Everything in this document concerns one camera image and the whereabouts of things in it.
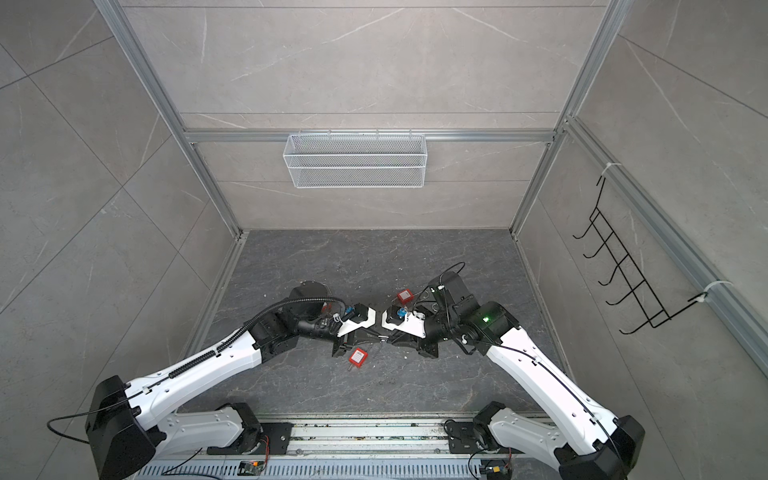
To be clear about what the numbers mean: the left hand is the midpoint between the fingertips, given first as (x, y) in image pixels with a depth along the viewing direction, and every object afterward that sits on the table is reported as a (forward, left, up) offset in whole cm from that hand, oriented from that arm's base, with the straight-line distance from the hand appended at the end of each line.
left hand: (379, 330), depth 68 cm
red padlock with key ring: (+1, +7, -21) cm, 22 cm away
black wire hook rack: (+2, -58, +9) cm, 59 cm away
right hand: (0, -4, -2) cm, 5 cm away
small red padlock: (+22, -9, -21) cm, 31 cm away
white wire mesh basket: (+60, +7, +6) cm, 60 cm away
